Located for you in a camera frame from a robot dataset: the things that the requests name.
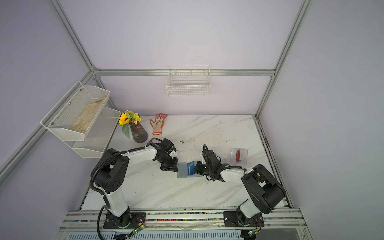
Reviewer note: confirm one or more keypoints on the dark glass vase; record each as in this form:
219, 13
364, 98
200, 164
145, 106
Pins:
139, 133

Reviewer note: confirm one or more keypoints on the red credit card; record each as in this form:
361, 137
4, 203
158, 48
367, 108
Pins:
238, 156

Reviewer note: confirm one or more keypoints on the clear acrylic card box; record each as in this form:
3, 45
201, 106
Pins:
231, 157

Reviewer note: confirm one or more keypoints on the white wire wall basket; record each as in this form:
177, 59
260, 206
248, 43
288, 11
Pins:
188, 80

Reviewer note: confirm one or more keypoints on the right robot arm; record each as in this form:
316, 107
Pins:
264, 190

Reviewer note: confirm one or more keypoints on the white mesh upper shelf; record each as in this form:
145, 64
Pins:
60, 118

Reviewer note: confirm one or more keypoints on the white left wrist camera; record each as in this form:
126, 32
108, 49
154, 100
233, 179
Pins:
173, 153

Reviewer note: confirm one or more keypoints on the aluminium front rail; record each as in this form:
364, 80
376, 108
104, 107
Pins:
188, 220

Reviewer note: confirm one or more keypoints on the beige cloth in shelf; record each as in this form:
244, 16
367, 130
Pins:
83, 121

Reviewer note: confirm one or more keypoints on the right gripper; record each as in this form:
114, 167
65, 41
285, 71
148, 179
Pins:
202, 168

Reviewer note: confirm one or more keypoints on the white mesh shelf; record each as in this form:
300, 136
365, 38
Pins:
60, 118
99, 136

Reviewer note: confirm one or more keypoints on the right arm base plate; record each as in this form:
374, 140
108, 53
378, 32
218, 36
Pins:
238, 219

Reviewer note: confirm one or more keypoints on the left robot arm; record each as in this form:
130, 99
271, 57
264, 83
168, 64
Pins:
108, 175

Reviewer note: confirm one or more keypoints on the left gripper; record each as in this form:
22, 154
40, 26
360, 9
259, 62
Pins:
173, 167

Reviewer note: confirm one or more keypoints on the white mesh lower shelf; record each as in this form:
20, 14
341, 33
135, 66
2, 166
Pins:
99, 136

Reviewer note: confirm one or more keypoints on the green card holder wallet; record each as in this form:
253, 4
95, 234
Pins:
182, 172

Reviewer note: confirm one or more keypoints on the yellow sunflower bouquet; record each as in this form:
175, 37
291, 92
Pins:
129, 117

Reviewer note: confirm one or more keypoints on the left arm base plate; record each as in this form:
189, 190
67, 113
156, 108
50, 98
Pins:
126, 221

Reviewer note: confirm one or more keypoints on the blue credit card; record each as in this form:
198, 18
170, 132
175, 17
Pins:
190, 169

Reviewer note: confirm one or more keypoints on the orange work glove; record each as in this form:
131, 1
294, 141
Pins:
158, 123

